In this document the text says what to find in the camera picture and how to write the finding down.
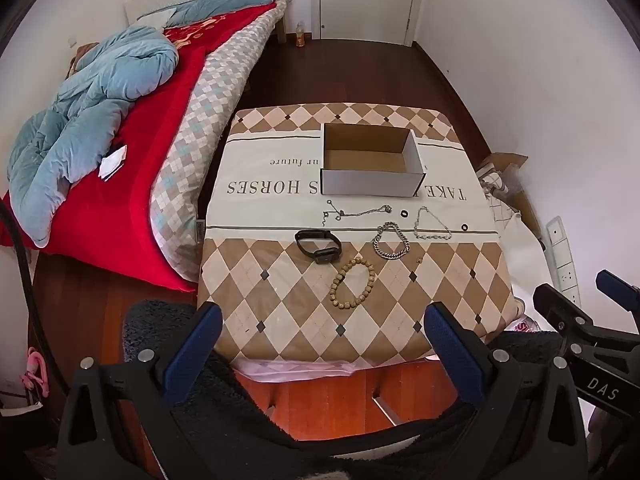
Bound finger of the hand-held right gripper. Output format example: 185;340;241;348
532;283;640;356
596;269;640;311

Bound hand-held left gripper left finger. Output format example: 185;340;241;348
55;301;224;480

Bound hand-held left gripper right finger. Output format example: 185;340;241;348
424;301;589;480

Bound thin silver chain bracelet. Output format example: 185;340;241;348
413;206;452;241

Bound thick silver chain bracelet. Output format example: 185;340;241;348
372;221;412;262

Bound wooden bead bracelet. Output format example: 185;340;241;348
331;256;377;311

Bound thin silver necklace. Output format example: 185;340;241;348
322;200;393;226

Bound black smart band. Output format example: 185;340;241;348
295;228;344;265

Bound white cardboard box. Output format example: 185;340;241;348
320;122;427;198

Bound white power strip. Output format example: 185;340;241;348
546;216;582;306

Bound dark fuzzy cloth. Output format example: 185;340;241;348
122;300;568;480

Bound brown cardboard carton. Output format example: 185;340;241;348
475;152;543;241

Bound diamond pattern printed tablecloth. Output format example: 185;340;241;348
196;102;521;363

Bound pink hanger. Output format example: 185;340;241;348
20;347;51;396

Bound white papers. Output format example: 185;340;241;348
98;145;129;181

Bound checkered quilt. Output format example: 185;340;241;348
150;0;288;283

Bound light blue duvet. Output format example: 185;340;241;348
7;25;180;247

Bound brown pillow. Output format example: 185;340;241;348
69;42;101;79

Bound light blue blanket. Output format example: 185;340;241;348
165;0;281;28

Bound white door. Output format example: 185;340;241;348
310;0;421;43

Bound black cable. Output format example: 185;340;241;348
0;195;68;401

